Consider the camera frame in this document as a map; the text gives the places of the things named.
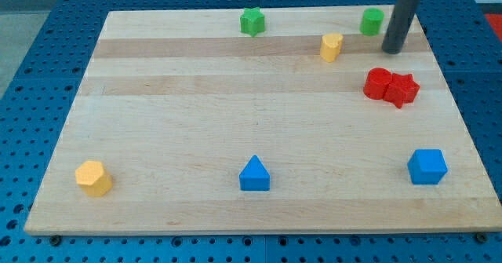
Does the red circle block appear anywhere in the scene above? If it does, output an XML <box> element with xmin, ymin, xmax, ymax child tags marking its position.
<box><xmin>363</xmin><ymin>68</ymin><xmax>392</xmax><ymax>100</ymax></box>

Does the green circle block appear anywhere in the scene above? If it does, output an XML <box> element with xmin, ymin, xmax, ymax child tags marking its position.
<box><xmin>359</xmin><ymin>8</ymin><xmax>384</xmax><ymax>36</ymax></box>

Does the yellow hexagon block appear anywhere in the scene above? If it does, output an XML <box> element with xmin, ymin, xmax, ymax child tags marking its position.
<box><xmin>75</xmin><ymin>160</ymin><xmax>113</xmax><ymax>197</ymax></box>

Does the wooden board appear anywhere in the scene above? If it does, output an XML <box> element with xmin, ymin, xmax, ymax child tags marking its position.
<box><xmin>24</xmin><ymin>6</ymin><xmax>501</xmax><ymax>236</ymax></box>

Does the blue triangle block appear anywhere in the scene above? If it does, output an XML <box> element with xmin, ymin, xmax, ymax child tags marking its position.
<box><xmin>238</xmin><ymin>155</ymin><xmax>271</xmax><ymax>192</ymax></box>

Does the green star block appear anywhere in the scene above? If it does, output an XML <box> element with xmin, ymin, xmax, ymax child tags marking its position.
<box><xmin>240</xmin><ymin>7</ymin><xmax>266</xmax><ymax>37</ymax></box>

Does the yellow heart block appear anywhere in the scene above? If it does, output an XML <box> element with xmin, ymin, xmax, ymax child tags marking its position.
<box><xmin>319</xmin><ymin>33</ymin><xmax>344</xmax><ymax>63</ymax></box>

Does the red star block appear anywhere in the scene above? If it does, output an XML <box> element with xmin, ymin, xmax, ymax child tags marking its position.
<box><xmin>383</xmin><ymin>73</ymin><xmax>420</xmax><ymax>108</ymax></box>

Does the blue cube block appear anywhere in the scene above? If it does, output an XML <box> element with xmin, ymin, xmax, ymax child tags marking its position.
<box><xmin>407</xmin><ymin>149</ymin><xmax>448</xmax><ymax>184</ymax></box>

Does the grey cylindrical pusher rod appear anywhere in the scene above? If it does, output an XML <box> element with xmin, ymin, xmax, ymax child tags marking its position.
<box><xmin>381</xmin><ymin>0</ymin><xmax>420</xmax><ymax>54</ymax></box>

